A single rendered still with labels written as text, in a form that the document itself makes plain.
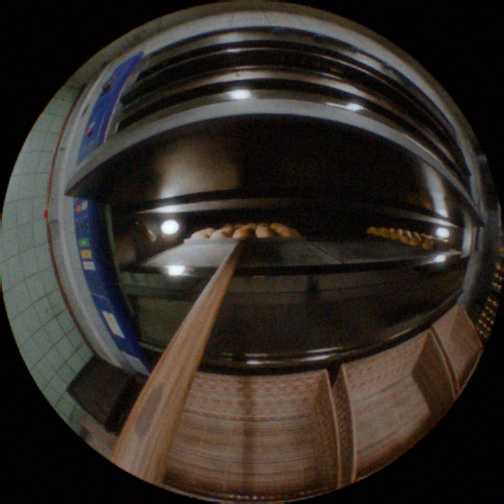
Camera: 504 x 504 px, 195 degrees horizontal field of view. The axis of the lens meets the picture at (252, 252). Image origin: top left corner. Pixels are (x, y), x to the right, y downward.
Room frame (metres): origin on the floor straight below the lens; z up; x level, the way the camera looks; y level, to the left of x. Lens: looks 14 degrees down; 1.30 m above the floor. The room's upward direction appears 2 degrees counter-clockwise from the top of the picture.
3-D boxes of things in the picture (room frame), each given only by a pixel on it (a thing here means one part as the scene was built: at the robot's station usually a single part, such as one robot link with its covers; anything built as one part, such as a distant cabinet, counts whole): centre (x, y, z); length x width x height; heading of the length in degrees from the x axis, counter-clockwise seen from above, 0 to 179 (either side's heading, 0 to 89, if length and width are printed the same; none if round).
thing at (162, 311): (0.25, -0.52, 1.02); 1.79 x 0.11 x 0.19; 87
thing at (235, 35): (0.27, -0.53, 1.99); 1.80 x 0.08 x 0.21; 87
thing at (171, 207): (1.19, -0.50, 1.05); 2.10 x 1.91 x 2.10; 87
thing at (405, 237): (0.65, -1.13, 1.21); 0.61 x 0.48 x 0.06; 177
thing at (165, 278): (0.27, -0.52, 1.16); 1.80 x 0.06 x 0.04; 87
